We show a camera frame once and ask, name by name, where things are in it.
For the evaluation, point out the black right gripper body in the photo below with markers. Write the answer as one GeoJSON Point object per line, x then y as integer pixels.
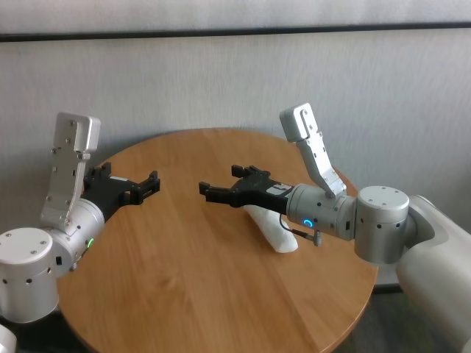
{"type": "Point", "coordinates": [257, 193]}

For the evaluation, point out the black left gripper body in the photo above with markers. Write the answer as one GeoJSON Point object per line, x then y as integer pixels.
{"type": "Point", "coordinates": [110, 195]}

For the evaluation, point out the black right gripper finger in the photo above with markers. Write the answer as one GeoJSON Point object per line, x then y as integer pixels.
{"type": "Point", "coordinates": [217, 195]}
{"type": "Point", "coordinates": [241, 171]}

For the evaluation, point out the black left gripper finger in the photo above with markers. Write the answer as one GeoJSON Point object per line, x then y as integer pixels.
{"type": "Point", "coordinates": [106, 171]}
{"type": "Point", "coordinates": [151, 185]}

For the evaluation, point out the white sandbag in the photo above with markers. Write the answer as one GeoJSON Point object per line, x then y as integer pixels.
{"type": "Point", "coordinates": [276, 235]}

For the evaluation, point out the black floor edge strip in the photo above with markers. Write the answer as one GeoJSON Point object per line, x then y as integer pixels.
{"type": "Point", "coordinates": [386, 288]}

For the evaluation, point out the black wall strip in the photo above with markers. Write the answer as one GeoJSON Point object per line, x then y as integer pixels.
{"type": "Point", "coordinates": [235, 32]}

